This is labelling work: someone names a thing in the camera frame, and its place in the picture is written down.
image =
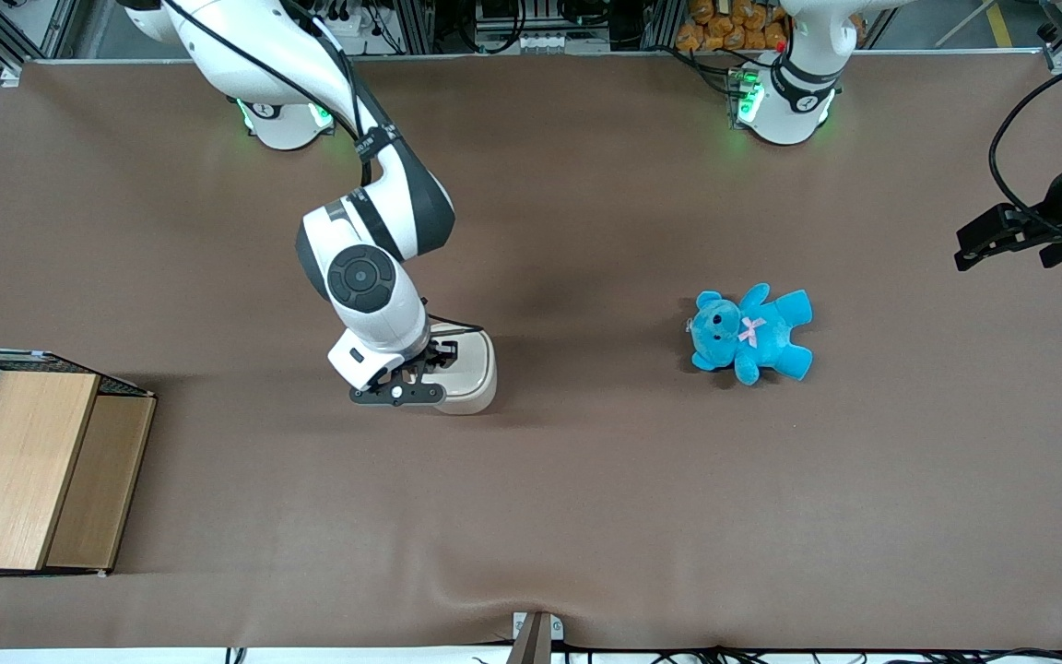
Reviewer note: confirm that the blue teddy bear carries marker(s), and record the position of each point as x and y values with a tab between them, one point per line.
752	332

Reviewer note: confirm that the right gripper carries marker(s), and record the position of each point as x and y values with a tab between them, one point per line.
434	356

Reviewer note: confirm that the white power strip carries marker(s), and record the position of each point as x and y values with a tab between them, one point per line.
531	42

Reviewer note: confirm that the orange packaged goods pile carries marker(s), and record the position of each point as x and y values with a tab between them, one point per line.
734	23

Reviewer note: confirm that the cream white trash can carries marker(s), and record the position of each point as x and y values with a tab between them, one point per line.
471	369

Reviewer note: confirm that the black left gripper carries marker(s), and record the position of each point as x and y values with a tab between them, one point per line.
1059	200

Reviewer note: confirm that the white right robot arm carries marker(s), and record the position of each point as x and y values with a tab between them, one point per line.
374	249

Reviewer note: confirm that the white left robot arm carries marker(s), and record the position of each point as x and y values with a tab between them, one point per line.
789	92

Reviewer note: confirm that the metal table clamp bracket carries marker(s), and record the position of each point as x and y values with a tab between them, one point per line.
534	638

